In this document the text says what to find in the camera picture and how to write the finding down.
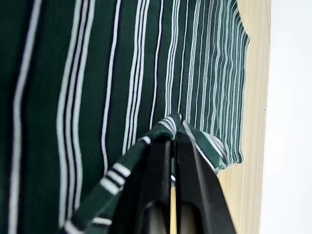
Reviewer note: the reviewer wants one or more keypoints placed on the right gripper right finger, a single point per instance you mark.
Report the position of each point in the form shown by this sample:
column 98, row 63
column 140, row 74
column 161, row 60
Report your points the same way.
column 197, row 195

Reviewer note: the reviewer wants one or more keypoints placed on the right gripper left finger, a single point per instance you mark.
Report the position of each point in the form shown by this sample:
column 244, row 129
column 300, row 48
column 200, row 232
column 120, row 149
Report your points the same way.
column 146, row 190

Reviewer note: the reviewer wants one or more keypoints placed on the green white striped T-shirt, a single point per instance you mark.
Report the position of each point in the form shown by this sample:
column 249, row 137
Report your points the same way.
column 97, row 73

